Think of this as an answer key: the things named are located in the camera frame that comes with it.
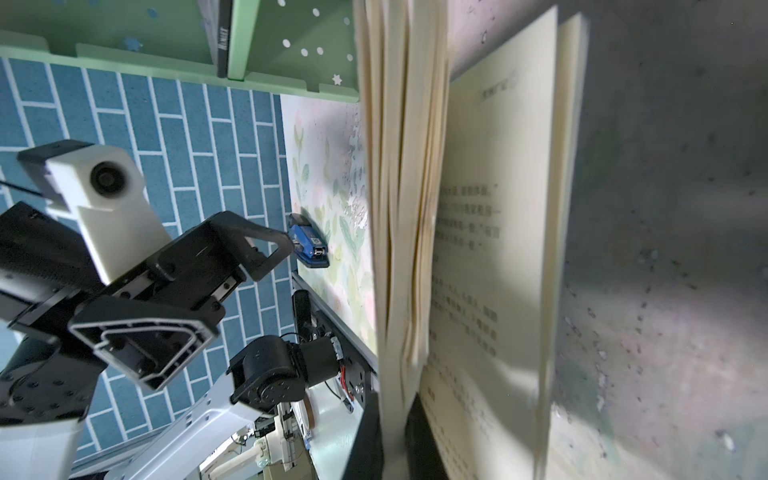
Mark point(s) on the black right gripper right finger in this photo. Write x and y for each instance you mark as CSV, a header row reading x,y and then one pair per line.
x,y
423,457

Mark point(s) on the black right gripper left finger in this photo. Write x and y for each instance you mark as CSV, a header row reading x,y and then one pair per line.
x,y
366,457

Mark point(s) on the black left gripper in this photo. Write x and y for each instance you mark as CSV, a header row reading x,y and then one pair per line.
x,y
149,324

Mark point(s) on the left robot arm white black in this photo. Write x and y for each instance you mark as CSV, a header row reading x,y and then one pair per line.
x,y
217,394

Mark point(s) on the blue stapler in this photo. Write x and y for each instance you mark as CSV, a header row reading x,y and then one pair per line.
x,y
310,248

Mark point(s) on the green wooden shelf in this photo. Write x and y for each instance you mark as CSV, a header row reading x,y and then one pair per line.
x,y
303,48

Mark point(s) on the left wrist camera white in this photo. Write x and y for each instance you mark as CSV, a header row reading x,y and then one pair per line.
x,y
100,188

